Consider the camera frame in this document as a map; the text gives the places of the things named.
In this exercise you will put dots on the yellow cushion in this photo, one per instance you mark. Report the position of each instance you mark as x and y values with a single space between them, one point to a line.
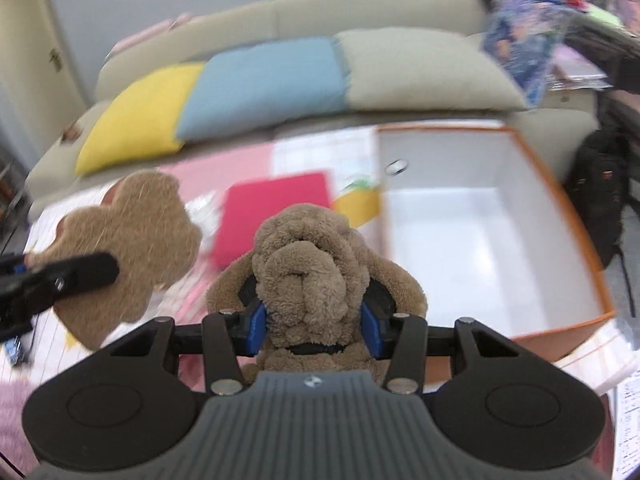
141 122

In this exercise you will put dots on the beige fabric sofa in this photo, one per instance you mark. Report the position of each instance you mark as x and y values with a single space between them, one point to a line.
54 178

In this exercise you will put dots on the grey-green cushion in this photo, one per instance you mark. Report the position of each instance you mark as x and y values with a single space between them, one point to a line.
414 70

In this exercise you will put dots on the pink plush on sofa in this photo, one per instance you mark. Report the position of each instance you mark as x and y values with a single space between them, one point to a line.
150 32

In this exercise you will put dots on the blue cushion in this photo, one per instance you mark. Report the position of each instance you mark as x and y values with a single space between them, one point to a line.
260 86

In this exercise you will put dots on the checked pink tablecloth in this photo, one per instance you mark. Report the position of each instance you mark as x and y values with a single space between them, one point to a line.
348 157

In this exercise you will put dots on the red cube container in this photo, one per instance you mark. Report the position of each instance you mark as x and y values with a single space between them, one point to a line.
249 204

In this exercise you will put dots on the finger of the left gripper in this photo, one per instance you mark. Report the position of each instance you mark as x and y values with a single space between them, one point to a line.
45 284
12 264

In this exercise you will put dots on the black backpack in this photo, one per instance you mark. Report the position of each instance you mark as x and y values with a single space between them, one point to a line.
598 187

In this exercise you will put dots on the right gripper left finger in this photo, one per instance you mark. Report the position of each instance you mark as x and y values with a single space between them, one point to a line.
227 335

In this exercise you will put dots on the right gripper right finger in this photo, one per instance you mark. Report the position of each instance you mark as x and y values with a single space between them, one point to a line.
401 340

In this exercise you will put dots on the cream door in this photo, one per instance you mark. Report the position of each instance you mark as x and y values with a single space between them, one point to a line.
34 71

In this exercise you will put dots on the brown bear-shaped plush pad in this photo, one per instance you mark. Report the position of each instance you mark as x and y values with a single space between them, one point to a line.
143 224

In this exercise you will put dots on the paper sheets on floor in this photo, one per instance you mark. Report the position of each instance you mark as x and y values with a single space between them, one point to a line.
627 427

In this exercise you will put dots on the blue anime print pillow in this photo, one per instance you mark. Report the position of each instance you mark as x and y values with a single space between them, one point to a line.
522 36

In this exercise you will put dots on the cluttered desk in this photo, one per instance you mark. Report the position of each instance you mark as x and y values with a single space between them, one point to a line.
593 59

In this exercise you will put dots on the orange cardboard box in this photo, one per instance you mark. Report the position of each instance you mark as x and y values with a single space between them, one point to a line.
485 228

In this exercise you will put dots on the brown plush dog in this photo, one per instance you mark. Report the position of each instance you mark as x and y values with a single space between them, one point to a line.
311 270

